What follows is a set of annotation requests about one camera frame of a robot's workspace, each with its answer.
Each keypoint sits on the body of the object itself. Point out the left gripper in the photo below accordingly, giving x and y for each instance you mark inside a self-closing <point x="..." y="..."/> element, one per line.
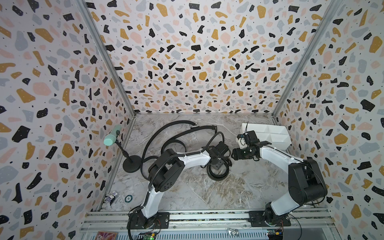
<point x="220" y="166"/>

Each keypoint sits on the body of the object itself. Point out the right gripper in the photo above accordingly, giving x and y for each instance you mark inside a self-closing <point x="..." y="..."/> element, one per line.
<point x="237" y="152"/>

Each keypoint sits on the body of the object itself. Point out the pink printed card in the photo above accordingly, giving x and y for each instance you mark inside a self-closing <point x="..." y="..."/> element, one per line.
<point x="102" y="235"/>

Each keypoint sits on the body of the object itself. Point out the black microphone stand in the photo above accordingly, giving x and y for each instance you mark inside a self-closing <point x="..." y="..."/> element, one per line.
<point x="131" y="164"/>

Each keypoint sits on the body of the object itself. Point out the small tape roll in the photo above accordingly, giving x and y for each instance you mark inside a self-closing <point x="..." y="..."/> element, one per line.
<point x="128" y="198"/>

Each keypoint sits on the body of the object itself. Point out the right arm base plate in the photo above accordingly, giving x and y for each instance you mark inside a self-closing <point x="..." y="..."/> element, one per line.
<point x="268" y="218"/>

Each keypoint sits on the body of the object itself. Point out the aluminium rail frame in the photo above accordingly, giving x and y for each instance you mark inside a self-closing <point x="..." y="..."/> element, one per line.
<point x="307" y="224"/>

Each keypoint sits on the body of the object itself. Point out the crumpled foil wrapper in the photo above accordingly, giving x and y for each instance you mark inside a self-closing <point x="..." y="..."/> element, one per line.
<point x="234" y="233"/>

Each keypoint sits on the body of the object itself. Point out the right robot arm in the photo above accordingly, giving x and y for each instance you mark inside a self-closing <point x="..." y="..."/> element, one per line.
<point x="305" y="181"/>

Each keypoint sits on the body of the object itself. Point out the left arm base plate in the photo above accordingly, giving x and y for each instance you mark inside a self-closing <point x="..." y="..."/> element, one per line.
<point x="137" y="221"/>

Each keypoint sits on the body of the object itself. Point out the white divided storage box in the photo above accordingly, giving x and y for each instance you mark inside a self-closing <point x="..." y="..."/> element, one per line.
<point x="278" y="136"/>

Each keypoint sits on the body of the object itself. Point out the green foam microphone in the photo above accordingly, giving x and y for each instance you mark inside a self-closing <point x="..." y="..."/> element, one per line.
<point x="111" y="138"/>

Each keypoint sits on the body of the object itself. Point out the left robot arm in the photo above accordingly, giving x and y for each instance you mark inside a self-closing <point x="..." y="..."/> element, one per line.
<point x="168" y="167"/>

